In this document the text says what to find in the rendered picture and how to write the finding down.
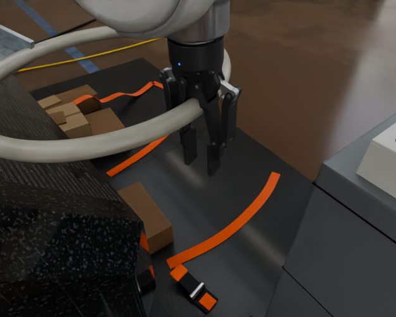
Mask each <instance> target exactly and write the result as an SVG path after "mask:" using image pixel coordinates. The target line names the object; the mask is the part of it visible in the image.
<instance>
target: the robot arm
mask: <svg viewBox="0 0 396 317"><path fill-rule="evenodd" d="M73 2H74V3H75V4H77V5H78V6H80V7H81V8H82V9H84V10H85V11H86V12H88V13H89V14H90V15H91V16H92V17H93V18H95V19H96V20H98V21H99V22H101V23H102V24H104V25H106V26H108V27H110V28H112V29H114V30H116V32H117V33H118V34H120V35H121V36H125V37H128V38H135V39H141V40H143V39H156V38H163V37H165V38H167V43H168V54H169V60H170V64H171V65H172V66H171V65H170V66H168V67H167V68H165V69H163V70H161V71H160V72H159V73H158V75H159V77H160V80H161V82H162V85H163V91H164V95H165V104H166V108H167V111H170V110H171V109H173V108H176V107H177V106H179V105H181V104H182V103H184V102H186V101H187V100H188V99H190V98H191V97H192V98H196V99H197V100H199V105H200V108H201V109H203V111H204V116H205V119H206V124H207V129H208V132H209V136H210V139H211V141H210V142H209V143H208V144H207V174H208V175H209V176H211V177H212V176H213V175H214V174H215V173H216V172H217V170H218V169H219V168H220V167H221V158H222V157H223V155H224V148H226V147H227V146H228V145H229V144H230V143H231V142H232V141H233V140H234V139H235V134H236V113H237V101H238V98H239V95H240V94H241V91H242V88H241V87H240V86H239V85H236V86H234V87H233V86H232V85H230V84H228V83H227V82H226V81H225V76H224V74H223V70H222V67H223V61H224V35H225V34H226V33H227V32H228V30H229V20H230V0H73ZM179 86H180V88H179ZM218 90H221V92H222V94H221V100H223V102H222V105H221V113H220V109H219V104H218V101H219V93H218ZM193 123H194V122H193ZM193 123H191V122H190V123H189V124H188V125H185V126H184V127H182V128H181V129H179V130H178V132H179V133H180V142H181V145H183V150H184V161H185V165H189V164H191V163H192V162H193V161H194V160H195V159H196V158H197V140H196V130H195V126H193V125H192V124H193ZM190 125H192V126H191V127H189V126H190Z"/></svg>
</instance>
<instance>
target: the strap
mask: <svg viewBox="0 0 396 317"><path fill-rule="evenodd" d="M152 85H155V86H158V87H161V88H162V89H163V85H162V84H161V83H159V82H156V81H154V82H149V83H148V84H147V85H146V86H144V87H143V88H142V89H140V90H139V91H138V92H136V93H133V94H127V95H130V96H139V95H140V94H143V93H144V92H145V91H147V90H148V89H149V88H150V87H151V86H152ZM122 95H126V94H125V93H122V92H118V93H115V94H112V95H110V96H108V97H105V98H104V99H100V100H98V99H97V98H95V97H93V96H90V95H84V96H81V97H79V98H77V99H76V100H74V101H73V102H74V103H75V104H76V105H77V104H79V103H81V102H82V101H84V100H86V99H89V98H90V97H91V98H93V100H95V101H99V102H101V103H105V102H108V101H110V100H112V99H114V98H116V97H118V96H122ZM168 136H169V135H167V136H165V137H163V138H160V139H158V140H155V141H154V142H151V143H150V144H149V145H148V146H146V147H145V148H144V149H142V150H141V151H140V152H138V153H137V154H135V155H134V156H132V157H130V158H129V159H128V160H125V161H124V162H123V163H121V164H119V165H118V166H116V167H115V168H113V169H111V170H110V171H108V172H106V174H108V175H109V176H110V177H112V176H114V175H116V174H117V173H118V172H120V171H122V170H123V169H125V168H127V167H128V166H130V165H131V164H133V163H134V162H136V161H137V160H139V159H140V158H142V157H143V156H145V155H146V154H147V153H149V152H150V151H151V150H153V149H154V148H155V147H156V146H157V145H159V144H160V143H161V142H162V141H163V140H164V139H166V137H168ZM279 177H280V174H278V173H275V172H272V173H271V175H270V177H269V179H268V182H267V184H266V186H265V187H264V189H263V190H262V192H261V193H260V194H259V196H258V197H257V198H256V199H255V200H254V201H253V202H252V204H251V205H250V206H249V207H248V208H247V209H246V210H245V211H244V212H243V213H242V214H241V215H240V216H239V217H238V218H236V219H235V220H234V221H233V222H232V223H231V224H230V225H228V226H227V227H225V229H223V230H222V231H220V232H219V233H218V234H216V235H214V236H213V237H211V238H210V239H208V240H206V241H204V242H202V243H200V244H198V245H196V246H194V247H192V248H190V249H188V250H186V251H184V252H181V253H179V254H177V255H175V256H173V257H170V258H169V259H166V261H167V263H168V265H169V267H170V269H172V268H174V267H176V266H177V265H178V264H179V263H181V264H182V263H184V262H186V261H188V260H190V259H192V258H194V257H196V256H198V255H201V254H203V253H205V252H206V251H208V250H210V249H212V248H214V247H215V246H217V245H219V244H220V243H222V242H223V241H225V240H226V239H227V238H229V237H230V236H231V235H233V234H234V233H235V232H237V231H238V230H239V229H240V228H241V227H242V226H243V225H244V224H245V223H246V222H247V221H248V220H249V219H250V218H251V217H252V216H253V215H254V214H255V213H256V212H257V211H258V210H259V209H260V208H261V207H262V205H263V204H264V203H265V201H266V200H267V199H268V198H269V196H270V195H271V193H272V192H273V190H274V188H275V186H276V183H277V181H278V178H279Z"/></svg>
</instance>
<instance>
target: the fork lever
mask: <svg viewBox="0 0 396 317"><path fill-rule="evenodd" d="M34 47H35V43H34V41H33V40H31V39H29V38H27V37H25V36H23V35H20V34H19V33H17V32H15V31H13V30H10V29H9V28H6V27H4V26H2V25H0V60H2V59H4V58H6V57H7V56H9V55H11V54H13V53H15V52H18V51H20V50H22V49H24V48H30V49H32V48H34ZM34 61H36V60H34ZM34 61H32V62H30V63H28V64H26V65H24V66H22V67H20V68H19V69H17V70H15V71H14V72H12V73H10V74H9V75H7V76H6V77H5V78H7V77H9V76H11V75H12V74H14V73H15V72H17V71H19V70H21V69H22V68H24V67H26V66H27V65H29V64H31V63H33V62H34ZM5 78H3V79H2V80H4V79H5ZM2 80H0V81H2Z"/></svg>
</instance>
